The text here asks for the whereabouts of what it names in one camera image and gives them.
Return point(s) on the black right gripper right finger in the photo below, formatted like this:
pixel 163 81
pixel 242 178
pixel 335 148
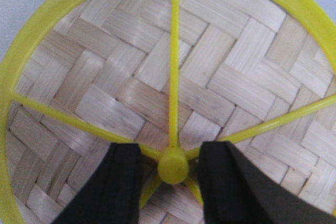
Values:
pixel 234 190

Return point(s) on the bamboo steamer lid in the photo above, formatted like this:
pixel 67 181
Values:
pixel 165 76

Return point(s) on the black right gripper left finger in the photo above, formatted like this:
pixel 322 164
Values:
pixel 112 193

